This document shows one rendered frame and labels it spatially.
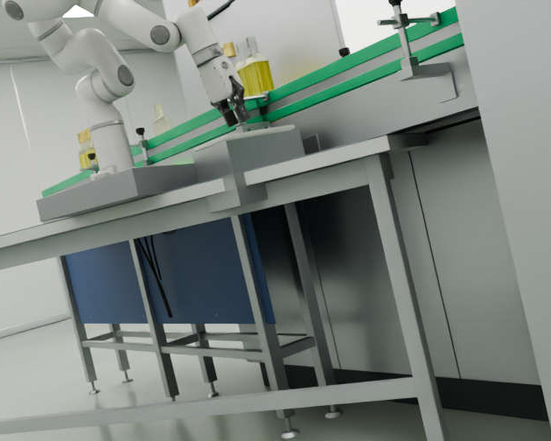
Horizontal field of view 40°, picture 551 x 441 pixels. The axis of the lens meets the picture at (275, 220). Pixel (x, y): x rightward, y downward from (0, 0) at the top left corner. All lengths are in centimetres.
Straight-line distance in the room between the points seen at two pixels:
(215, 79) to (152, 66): 699
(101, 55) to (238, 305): 82
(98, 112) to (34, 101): 617
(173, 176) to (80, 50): 40
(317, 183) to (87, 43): 70
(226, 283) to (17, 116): 605
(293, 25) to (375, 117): 59
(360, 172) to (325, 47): 55
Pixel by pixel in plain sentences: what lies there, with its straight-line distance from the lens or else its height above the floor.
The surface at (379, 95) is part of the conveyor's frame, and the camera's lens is 174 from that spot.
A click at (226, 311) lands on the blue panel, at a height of 37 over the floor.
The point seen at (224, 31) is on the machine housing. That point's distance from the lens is 261.
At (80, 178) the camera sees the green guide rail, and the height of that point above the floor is 94.
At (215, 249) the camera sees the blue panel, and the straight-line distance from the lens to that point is 230.
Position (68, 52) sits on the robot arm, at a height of 116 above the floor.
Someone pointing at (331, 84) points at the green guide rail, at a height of 92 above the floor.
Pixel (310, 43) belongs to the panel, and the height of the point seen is 108.
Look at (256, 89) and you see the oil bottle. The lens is 216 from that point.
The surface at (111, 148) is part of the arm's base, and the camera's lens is 206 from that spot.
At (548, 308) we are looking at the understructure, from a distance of 134.
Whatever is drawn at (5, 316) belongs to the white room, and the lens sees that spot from 788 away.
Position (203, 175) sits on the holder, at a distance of 187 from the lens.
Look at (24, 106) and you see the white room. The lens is 820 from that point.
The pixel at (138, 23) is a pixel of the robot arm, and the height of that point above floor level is 115.
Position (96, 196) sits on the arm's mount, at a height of 77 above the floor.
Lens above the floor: 65
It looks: 1 degrees down
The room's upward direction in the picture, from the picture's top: 13 degrees counter-clockwise
